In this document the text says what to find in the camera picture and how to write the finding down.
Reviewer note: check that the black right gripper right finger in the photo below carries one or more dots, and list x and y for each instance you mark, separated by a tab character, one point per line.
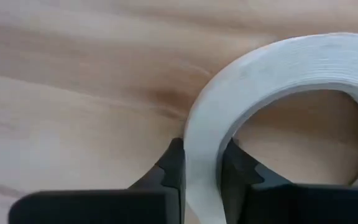
291	205

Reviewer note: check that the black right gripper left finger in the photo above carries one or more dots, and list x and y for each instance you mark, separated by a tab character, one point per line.
104	208

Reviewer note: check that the wooden board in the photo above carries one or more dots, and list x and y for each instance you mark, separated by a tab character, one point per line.
259	71

